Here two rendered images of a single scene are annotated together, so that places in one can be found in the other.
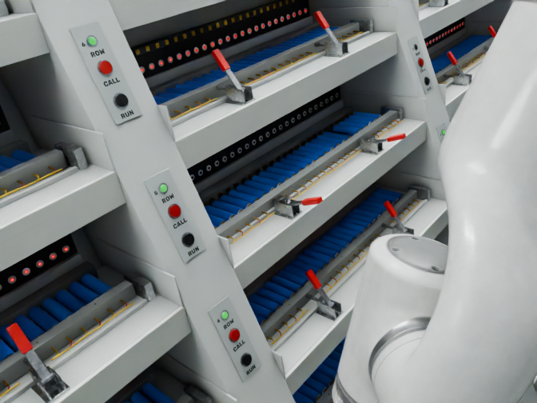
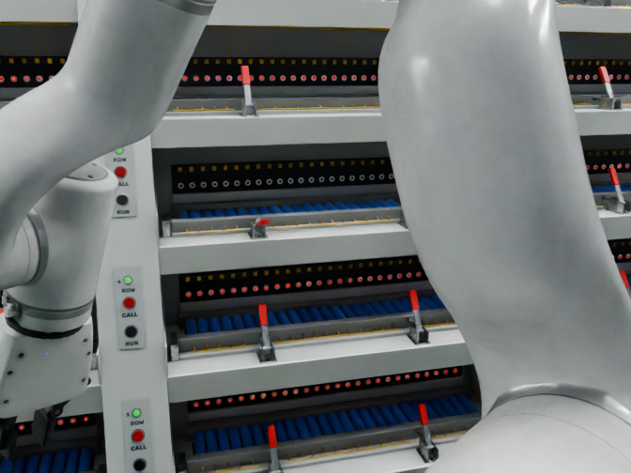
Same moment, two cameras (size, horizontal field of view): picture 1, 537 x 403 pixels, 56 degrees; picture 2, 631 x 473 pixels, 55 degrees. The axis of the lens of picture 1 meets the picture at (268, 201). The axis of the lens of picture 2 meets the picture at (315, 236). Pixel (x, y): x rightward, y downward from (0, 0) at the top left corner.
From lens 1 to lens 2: 61 cm
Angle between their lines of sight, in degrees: 30
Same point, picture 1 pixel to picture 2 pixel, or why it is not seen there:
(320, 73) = (354, 118)
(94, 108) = not seen: hidden behind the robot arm
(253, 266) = (184, 258)
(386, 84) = not seen: hidden behind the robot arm
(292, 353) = (197, 366)
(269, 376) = (150, 362)
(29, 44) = (64, 12)
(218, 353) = (106, 309)
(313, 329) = (237, 360)
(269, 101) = (273, 123)
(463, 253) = not seen: outside the picture
